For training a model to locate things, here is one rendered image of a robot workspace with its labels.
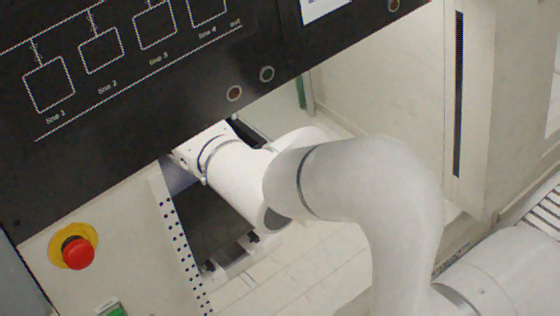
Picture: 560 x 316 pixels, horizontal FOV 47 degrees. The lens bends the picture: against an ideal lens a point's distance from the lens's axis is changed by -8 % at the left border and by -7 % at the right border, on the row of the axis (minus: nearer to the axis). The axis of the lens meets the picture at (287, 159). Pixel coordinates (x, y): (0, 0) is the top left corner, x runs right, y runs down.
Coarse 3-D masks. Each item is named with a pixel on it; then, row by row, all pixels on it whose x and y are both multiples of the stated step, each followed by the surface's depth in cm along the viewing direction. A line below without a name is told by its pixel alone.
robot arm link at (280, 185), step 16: (304, 128) 98; (272, 144) 103; (288, 144) 101; (304, 144) 89; (320, 144) 77; (272, 160) 86; (288, 160) 81; (304, 160) 76; (272, 176) 83; (288, 176) 79; (272, 192) 83; (288, 192) 79; (272, 208) 87; (288, 208) 81; (304, 208) 77
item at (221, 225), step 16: (240, 128) 124; (256, 144) 121; (192, 192) 115; (208, 192) 118; (176, 208) 115; (192, 208) 117; (208, 208) 119; (224, 208) 122; (192, 224) 119; (208, 224) 121; (224, 224) 124; (240, 224) 127; (192, 240) 121; (208, 240) 123; (224, 240) 126; (256, 240) 132; (208, 256) 125
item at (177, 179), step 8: (160, 160) 127; (168, 160) 128; (168, 168) 129; (176, 168) 130; (168, 176) 130; (176, 176) 131; (184, 176) 133; (192, 176) 134; (168, 184) 131; (176, 184) 132; (184, 184) 134; (192, 184) 135; (176, 192) 133
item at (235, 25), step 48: (48, 0) 61; (96, 0) 65; (144, 0) 68; (192, 0) 72; (240, 0) 76; (0, 48) 61; (48, 48) 64; (96, 48) 67; (144, 48) 71; (192, 48) 75; (0, 96) 63; (48, 96) 66; (96, 96) 70; (48, 144) 69; (96, 240) 81
